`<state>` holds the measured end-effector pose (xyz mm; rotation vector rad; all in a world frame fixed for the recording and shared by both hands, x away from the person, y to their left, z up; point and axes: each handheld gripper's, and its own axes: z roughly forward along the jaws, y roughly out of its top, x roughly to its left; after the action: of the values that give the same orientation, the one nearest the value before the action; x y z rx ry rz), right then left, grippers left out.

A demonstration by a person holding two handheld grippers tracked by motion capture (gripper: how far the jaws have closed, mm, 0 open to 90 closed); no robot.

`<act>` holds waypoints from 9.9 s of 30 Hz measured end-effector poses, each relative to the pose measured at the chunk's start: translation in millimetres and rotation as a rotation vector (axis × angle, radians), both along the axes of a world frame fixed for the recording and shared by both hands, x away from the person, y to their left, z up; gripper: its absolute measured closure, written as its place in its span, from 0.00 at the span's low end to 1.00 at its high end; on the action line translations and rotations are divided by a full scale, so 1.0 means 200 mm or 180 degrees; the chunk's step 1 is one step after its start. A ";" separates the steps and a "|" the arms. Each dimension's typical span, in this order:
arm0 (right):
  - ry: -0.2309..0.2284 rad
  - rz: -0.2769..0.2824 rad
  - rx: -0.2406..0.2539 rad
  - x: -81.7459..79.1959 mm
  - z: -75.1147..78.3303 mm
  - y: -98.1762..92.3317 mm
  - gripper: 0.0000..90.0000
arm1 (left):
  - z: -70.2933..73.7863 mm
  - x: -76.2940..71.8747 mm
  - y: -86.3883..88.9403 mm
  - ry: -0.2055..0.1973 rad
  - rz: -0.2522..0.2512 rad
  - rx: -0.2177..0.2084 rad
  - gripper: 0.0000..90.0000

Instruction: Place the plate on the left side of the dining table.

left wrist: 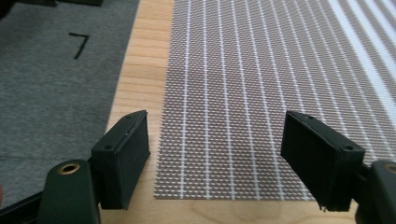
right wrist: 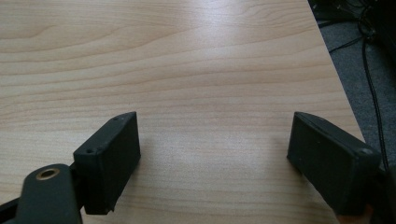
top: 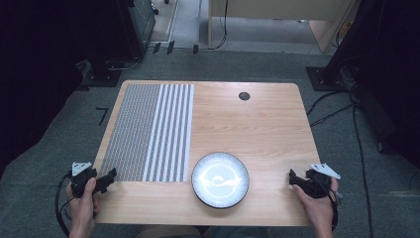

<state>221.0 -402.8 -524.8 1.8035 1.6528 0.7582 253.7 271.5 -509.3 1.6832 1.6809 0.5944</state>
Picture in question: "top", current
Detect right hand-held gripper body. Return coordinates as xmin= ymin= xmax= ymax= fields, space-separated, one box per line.
xmin=303 ymin=162 xmax=342 ymax=200

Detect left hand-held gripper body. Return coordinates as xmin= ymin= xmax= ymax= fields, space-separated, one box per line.
xmin=68 ymin=161 xmax=100 ymax=199

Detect person's right hand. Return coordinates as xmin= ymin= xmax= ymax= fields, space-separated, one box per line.
xmin=291 ymin=178 xmax=341 ymax=230

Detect person's left hand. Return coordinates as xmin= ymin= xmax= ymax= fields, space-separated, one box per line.
xmin=64 ymin=177 xmax=101 ymax=231

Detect grey striped woven placemat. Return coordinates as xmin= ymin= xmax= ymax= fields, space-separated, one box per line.
xmin=99 ymin=82 xmax=195 ymax=183

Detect white plate with dark rim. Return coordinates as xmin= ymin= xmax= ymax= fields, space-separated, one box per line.
xmin=191 ymin=151 xmax=251 ymax=210

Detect person's legs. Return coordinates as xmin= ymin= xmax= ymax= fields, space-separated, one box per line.
xmin=135 ymin=225 xmax=269 ymax=238

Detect dark curtain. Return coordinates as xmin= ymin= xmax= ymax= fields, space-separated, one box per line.
xmin=325 ymin=0 xmax=420 ymax=170
xmin=0 ymin=0 xmax=133 ymax=179

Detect dark equipment cabinet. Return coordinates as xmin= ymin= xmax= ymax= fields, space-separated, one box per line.
xmin=127 ymin=0 xmax=157 ymax=60

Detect light wooden desk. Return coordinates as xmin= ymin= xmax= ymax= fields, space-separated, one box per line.
xmin=207 ymin=0 xmax=359 ymax=55

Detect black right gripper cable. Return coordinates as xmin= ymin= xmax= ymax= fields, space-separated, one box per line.
xmin=326 ymin=186 xmax=345 ymax=232

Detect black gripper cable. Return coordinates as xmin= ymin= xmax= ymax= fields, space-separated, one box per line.
xmin=53 ymin=171 xmax=74 ymax=238
xmin=326 ymin=186 xmax=345 ymax=232

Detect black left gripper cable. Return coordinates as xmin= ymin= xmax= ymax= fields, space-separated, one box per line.
xmin=53 ymin=171 xmax=74 ymax=238

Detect long black floor cable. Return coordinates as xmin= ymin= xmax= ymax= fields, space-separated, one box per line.
xmin=351 ymin=102 xmax=374 ymax=238

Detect black stand base plate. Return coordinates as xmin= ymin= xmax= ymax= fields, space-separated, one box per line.
xmin=77 ymin=58 xmax=124 ymax=92
xmin=305 ymin=65 xmax=353 ymax=93

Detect black cable by stand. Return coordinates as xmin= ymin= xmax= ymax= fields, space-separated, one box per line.
xmin=104 ymin=49 xmax=157 ymax=72

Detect black hanging cable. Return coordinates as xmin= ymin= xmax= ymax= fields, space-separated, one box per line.
xmin=209 ymin=0 xmax=230 ymax=52

